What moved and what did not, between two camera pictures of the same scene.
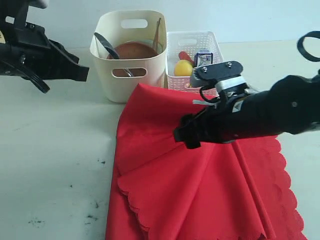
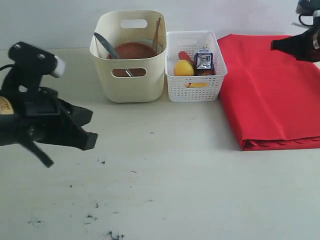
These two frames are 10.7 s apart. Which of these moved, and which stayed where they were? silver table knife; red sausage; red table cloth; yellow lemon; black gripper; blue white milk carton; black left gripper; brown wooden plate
Moved: red table cloth; black gripper; black left gripper
Stayed: blue white milk carton; yellow lemon; red sausage; silver table knife; brown wooden plate
